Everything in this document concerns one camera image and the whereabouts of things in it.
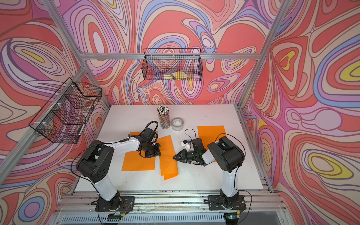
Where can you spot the clear cup of pencils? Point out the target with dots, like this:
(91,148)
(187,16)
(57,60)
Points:
(164,117)

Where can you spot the black wire basket left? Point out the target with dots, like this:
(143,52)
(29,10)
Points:
(64,116)

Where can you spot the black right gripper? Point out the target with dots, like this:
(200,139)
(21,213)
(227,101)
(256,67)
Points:
(183,153)

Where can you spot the clear tape roll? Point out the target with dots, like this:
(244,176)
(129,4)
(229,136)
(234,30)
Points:
(177,124)

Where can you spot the black wire basket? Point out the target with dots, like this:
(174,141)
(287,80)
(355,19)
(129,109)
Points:
(158,62)
(64,116)

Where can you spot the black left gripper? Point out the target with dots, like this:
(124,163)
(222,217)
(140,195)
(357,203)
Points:
(157,153)

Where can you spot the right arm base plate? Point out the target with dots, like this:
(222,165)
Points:
(220,202)

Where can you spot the orange paper sheet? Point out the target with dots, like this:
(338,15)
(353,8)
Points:
(134,162)
(168,166)
(209,134)

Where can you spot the black wire basket back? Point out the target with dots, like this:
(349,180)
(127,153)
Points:
(158,62)

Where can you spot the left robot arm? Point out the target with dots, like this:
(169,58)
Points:
(95,162)

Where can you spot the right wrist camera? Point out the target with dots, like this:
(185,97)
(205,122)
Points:
(186,145)

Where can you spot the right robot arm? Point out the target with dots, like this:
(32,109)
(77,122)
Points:
(227,151)

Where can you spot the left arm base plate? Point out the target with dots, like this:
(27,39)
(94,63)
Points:
(117,204)

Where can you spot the yellow sticky notes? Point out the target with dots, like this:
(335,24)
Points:
(178,75)

